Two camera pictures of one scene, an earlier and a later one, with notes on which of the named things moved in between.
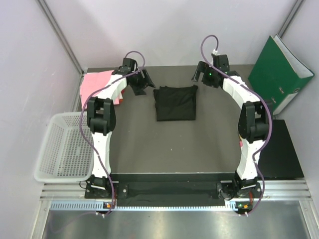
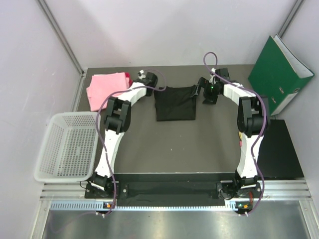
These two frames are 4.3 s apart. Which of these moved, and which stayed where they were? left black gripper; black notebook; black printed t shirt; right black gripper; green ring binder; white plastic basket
Moved: left black gripper; right black gripper
Stayed: black notebook; green ring binder; white plastic basket; black printed t shirt
